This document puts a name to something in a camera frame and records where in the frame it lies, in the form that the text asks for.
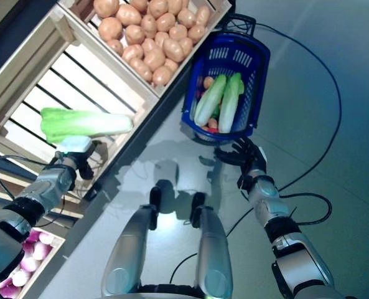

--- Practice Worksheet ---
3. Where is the wooden potato crate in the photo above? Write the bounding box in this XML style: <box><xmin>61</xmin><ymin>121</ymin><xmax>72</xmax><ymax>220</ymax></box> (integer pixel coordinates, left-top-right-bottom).
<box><xmin>58</xmin><ymin>0</ymin><xmax>233</xmax><ymax>98</ymax></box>

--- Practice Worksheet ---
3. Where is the silver robot left leg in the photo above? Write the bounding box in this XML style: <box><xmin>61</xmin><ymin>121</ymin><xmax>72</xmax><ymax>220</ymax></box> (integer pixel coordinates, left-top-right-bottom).
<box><xmin>101</xmin><ymin>179</ymin><xmax>165</xmax><ymax>299</ymax></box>

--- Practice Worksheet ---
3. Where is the wooden onion crate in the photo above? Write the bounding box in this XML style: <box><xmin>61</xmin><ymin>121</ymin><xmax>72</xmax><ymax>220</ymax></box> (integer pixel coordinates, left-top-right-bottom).
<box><xmin>0</xmin><ymin>225</ymin><xmax>67</xmax><ymax>299</ymax></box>

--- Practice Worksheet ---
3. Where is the purple white onion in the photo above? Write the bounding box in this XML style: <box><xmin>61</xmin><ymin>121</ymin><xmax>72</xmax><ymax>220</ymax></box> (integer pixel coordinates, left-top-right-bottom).
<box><xmin>39</xmin><ymin>232</ymin><xmax>56</xmax><ymax>247</ymax></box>
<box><xmin>19</xmin><ymin>257</ymin><xmax>39</xmax><ymax>275</ymax></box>
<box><xmin>27</xmin><ymin>229</ymin><xmax>42</xmax><ymax>244</ymax></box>
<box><xmin>11</xmin><ymin>270</ymin><xmax>32</xmax><ymax>287</ymax></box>
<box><xmin>0</xmin><ymin>283</ymin><xmax>17</xmax><ymax>298</ymax></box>
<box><xmin>31</xmin><ymin>242</ymin><xmax>52</xmax><ymax>261</ymax></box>

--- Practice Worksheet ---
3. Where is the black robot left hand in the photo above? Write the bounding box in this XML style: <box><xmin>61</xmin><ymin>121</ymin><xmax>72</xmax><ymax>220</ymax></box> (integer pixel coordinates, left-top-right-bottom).
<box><xmin>56</xmin><ymin>136</ymin><xmax>104</xmax><ymax>181</ymax></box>

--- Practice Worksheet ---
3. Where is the long black floor cable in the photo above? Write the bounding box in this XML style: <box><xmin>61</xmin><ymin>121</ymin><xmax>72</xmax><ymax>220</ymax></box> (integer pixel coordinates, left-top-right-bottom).
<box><xmin>255</xmin><ymin>23</ymin><xmax>343</xmax><ymax>191</ymax></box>

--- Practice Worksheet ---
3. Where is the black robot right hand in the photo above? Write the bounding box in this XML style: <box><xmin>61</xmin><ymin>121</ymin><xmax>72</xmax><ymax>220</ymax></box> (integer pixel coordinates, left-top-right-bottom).
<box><xmin>215</xmin><ymin>136</ymin><xmax>268</xmax><ymax>175</ymax></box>

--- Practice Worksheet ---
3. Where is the brown potato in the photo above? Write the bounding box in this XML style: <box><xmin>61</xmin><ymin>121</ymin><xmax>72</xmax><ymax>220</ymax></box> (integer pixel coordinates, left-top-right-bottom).
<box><xmin>178</xmin><ymin>37</ymin><xmax>194</xmax><ymax>56</ymax></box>
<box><xmin>177</xmin><ymin>8</ymin><xmax>197</xmax><ymax>29</ymax></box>
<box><xmin>124</xmin><ymin>24</ymin><xmax>146</xmax><ymax>45</ymax></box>
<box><xmin>93</xmin><ymin>0</ymin><xmax>120</xmax><ymax>19</ymax></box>
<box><xmin>141</xmin><ymin>37</ymin><xmax>160</xmax><ymax>57</ymax></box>
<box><xmin>167</xmin><ymin>0</ymin><xmax>184</xmax><ymax>15</ymax></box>
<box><xmin>129</xmin><ymin>0</ymin><xmax>149</xmax><ymax>13</ymax></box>
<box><xmin>148</xmin><ymin>0</ymin><xmax>169</xmax><ymax>19</ymax></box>
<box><xmin>168</xmin><ymin>24</ymin><xmax>188</xmax><ymax>41</ymax></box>
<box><xmin>187</xmin><ymin>24</ymin><xmax>206</xmax><ymax>44</ymax></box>
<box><xmin>115</xmin><ymin>3</ymin><xmax>142</xmax><ymax>27</ymax></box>
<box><xmin>106</xmin><ymin>39</ymin><xmax>124</xmax><ymax>56</ymax></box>
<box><xmin>152</xmin><ymin>65</ymin><xmax>174</xmax><ymax>87</ymax></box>
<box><xmin>140</xmin><ymin>14</ymin><xmax>157</xmax><ymax>39</ymax></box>
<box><xmin>196</xmin><ymin>5</ymin><xmax>210</xmax><ymax>27</ymax></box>
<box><xmin>154</xmin><ymin>31</ymin><xmax>169</xmax><ymax>49</ymax></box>
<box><xmin>144</xmin><ymin>49</ymin><xmax>166</xmax><ymax>71</ymax></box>
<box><xmin>162</xmin><ymin>39</ymin><xmax>185</xmax><ymax>63</ymax></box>
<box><xmin>121</xmin><ymin>44</ymin><xmax>144</xmax><ymax>63</ymax></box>
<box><xmin>129</xmin><ymin>58</ymin><xmax>153</xmax><ymax>82</ymax></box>
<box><xmin>98</xmin><ymin>17</ymin><xmax>123</xmax><ymax>41</ymax></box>
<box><xmin>156</xmin><ymin>12</ymin><xmax>176</xmax><ymax>32</ymax></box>
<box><xmin>164</xmin><ymin>59</ymin><xmax>179</xmax><ymax>74</ymax></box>

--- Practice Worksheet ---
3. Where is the blue plastic shopping basket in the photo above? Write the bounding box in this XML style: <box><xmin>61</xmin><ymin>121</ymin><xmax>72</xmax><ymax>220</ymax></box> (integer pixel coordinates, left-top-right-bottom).
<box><xmin>180</xmin><ymin>14</ymin><xmax>271</xmax><ymax>146</ymax></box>

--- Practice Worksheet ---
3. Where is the green white napa cabbage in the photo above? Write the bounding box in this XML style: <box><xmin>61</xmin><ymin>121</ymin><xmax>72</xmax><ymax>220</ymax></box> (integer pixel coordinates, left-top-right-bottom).
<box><xmin>40</xmin><ymin>107</ymin><xmax>134</xmax><ymax>145</ymax></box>
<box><xmin>218</xmin><ymin>72</ymin><xmax>245</xmax><ymax>133</ymax></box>
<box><xmin>193</xmin><ymin>74</ymin><xmax>228</xmax><ymax>127</ymax></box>

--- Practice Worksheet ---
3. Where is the wooden slatted cabbage crate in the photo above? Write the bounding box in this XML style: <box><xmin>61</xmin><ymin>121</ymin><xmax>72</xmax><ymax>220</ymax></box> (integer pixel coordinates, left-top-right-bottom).
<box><xmin>0</xmin><ymin>12</ymin><xmax>161</xmax><ymax>200</ymax></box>

